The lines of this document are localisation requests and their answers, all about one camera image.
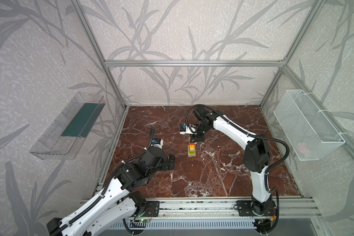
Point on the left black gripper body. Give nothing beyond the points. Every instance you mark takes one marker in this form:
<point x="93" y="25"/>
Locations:
<point x="169" y="162"/>

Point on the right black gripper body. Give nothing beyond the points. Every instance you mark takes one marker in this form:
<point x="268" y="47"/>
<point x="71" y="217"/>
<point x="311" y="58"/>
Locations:
<point x="197" y="135"/>

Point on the left circuit board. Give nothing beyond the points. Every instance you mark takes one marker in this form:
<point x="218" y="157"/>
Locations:
<point x="138" y="223"/>

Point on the right wiring bundle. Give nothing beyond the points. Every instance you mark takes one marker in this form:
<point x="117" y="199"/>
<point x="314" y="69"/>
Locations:
<point x="262" y="224"/>

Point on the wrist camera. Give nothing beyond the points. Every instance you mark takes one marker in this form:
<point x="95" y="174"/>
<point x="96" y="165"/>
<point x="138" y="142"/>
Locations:
<point x="188" y="129"/>
<point x="157" y="142"/>

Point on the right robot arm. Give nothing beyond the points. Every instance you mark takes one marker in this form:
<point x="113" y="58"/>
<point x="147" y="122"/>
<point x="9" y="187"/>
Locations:
<point x="256" y="150"/>

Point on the clear plastic bin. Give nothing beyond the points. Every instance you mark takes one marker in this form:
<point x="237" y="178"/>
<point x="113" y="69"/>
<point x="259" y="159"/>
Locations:
<point x="66" y="135"/>

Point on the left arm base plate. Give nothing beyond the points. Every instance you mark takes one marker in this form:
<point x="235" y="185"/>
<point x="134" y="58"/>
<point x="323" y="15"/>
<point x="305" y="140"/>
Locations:
<point x="150" y="209"/>

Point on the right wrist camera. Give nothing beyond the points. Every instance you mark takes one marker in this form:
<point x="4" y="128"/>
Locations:
<point x="188" y="129"/>

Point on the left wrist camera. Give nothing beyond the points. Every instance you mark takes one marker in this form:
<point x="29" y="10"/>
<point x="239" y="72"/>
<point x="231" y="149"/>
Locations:
<point x="157" y="142"/>

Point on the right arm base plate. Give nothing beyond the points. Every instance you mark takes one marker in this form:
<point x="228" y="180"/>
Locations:
<point x="250" y="209"/>

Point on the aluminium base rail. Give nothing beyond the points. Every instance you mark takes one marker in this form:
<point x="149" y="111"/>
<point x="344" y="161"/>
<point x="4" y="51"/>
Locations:
<point x="231" y="208"/>

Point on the wood block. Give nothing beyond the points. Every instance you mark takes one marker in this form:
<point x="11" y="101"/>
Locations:
<point x="191" y="153"/>

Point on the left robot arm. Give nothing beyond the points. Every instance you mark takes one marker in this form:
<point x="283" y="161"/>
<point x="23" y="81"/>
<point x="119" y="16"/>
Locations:
<point x="118" y="199"/>

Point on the white wire basket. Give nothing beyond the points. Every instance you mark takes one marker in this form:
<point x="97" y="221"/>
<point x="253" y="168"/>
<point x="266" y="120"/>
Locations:
<point x="307" y="128"/>

